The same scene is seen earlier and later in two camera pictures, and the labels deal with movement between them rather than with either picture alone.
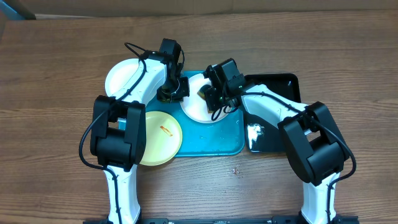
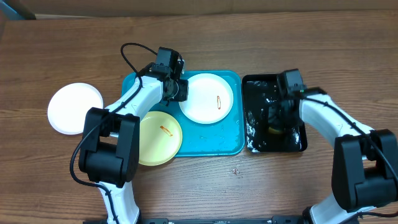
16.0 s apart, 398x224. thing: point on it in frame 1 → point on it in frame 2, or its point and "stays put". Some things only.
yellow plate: [163, 139] stays put
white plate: [119, 74] → [68, 105]
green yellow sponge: [202, 90] → [272, 130]
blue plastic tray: [225, 137] stays put
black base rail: [333, 219] stays put
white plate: [195, 106] stays put
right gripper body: [219, 101] → [280, 118]
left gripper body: [175, 91] stays put
